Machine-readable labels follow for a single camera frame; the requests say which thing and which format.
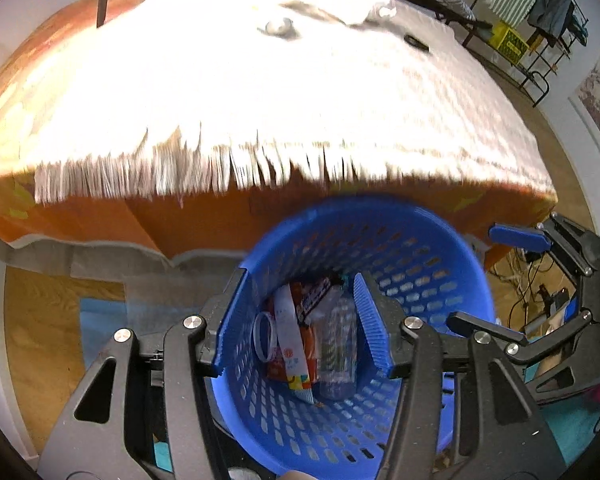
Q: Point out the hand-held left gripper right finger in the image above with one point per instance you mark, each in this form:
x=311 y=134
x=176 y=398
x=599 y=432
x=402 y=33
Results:
x=372 y=325

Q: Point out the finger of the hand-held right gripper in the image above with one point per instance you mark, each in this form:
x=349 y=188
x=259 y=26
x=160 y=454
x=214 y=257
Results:
x=520 y=237
x=510 y=332

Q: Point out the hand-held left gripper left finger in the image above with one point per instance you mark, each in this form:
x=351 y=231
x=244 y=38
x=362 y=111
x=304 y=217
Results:
x=225 y=325

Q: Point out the clear plastic bottle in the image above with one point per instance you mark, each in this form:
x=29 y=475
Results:
x=337 y=360

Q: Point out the small squeezed tube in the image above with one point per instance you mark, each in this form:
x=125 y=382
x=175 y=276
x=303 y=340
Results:
x=287 y=325

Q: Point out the red paper carton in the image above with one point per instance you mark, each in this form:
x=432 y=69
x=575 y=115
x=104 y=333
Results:
x=311 y=352

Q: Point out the blue plastic basket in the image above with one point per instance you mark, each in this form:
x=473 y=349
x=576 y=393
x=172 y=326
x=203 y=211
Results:
x=405 y=240

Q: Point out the teal floor mat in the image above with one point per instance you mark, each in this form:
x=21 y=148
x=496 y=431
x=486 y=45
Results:
x=580 y=435

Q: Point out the black drying rack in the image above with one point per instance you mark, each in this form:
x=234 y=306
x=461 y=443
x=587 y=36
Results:
x=555 y=60

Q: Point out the yellow plastic crate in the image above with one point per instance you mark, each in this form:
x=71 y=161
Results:
x=510 y=40

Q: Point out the black folding chair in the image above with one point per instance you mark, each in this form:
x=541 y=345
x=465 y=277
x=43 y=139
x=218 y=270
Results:
x=480 y=27

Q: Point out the beige plaid fringed cloth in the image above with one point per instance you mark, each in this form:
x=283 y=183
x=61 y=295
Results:
x=230 y=110

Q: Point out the dark hanging clothes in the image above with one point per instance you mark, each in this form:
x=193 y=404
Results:
x=555 y=7

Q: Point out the striped garment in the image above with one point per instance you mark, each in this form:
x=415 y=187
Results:
x=450 y=0

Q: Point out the small grey crumpled wrapper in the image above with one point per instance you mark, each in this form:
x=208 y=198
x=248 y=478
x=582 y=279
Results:
x=279 y=26

